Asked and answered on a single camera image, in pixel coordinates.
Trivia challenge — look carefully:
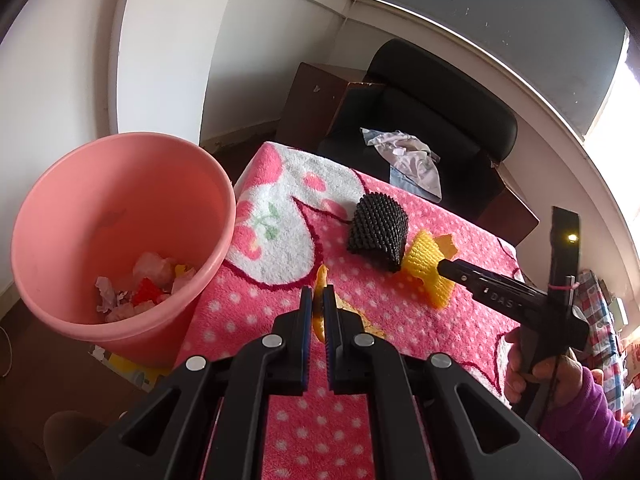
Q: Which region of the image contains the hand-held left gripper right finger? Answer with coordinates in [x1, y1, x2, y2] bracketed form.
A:
[322, 285, 583, 480]

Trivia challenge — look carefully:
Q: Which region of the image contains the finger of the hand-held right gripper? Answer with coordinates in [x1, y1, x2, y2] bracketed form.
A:
[439, 258, 483, 279]
[437, 266, 483, 301]

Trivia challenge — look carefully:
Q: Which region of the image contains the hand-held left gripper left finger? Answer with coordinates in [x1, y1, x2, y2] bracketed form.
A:
[57, 285, 313, 480]

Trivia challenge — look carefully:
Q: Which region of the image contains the large orange peel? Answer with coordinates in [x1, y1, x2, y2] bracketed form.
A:
[311, 264, 386, 346]

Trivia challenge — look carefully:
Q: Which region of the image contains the yellow foam fruit net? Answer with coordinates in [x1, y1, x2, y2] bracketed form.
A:
[400, 229, 456, 308]

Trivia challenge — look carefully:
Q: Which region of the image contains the white printed wrapper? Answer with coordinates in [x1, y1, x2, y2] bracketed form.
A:
[95, 275, 133, 313]

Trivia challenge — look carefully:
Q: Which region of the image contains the pink plastic bucket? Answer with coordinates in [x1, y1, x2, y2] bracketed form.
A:
[11, 132, 237, 368]

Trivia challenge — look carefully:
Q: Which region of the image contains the person's right hand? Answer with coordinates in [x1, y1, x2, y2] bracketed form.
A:
[502, 331, 603, 410]

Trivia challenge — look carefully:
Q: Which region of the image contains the small orange peel piece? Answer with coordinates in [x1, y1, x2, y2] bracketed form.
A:
[434, 234, 458, 261]

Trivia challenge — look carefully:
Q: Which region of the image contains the checked cloth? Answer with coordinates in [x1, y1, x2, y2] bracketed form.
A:
[582, 269, 626, 406]

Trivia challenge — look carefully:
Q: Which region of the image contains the brown wooden side table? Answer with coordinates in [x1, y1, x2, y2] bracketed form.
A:
[480, 160, 541, 246]

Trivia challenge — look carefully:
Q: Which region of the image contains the black foam fruit net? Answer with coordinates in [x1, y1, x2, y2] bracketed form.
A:
[346, 192, 410, 273]

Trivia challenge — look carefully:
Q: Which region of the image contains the pale crumpled cloth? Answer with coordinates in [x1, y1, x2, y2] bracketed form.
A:
[361, 127, 443, 203]

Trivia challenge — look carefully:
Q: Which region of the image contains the pink printed blanket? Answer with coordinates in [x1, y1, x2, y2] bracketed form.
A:
[175, 141, 526, 480]

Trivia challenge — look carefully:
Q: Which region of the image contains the red crumpled wrapper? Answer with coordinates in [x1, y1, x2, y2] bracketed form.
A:
[132, 277, 162, 305]

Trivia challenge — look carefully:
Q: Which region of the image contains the crumpled white tissue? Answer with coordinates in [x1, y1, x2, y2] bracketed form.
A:
[132, 252, 177, 281]

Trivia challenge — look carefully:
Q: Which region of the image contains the black armchair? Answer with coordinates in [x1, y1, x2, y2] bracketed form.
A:
[317, 39, 518, 221]

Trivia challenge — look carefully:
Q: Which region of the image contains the yellow and white packaging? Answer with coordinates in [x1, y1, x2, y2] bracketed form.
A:
[90, 344, 171, 393]

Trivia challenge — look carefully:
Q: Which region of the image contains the dark wooden cabinet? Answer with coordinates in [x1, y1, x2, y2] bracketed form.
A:
[276, 62, 368, 153]

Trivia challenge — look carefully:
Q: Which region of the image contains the brown stool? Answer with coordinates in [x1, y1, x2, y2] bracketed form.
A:
[42, 410, 108, 480]

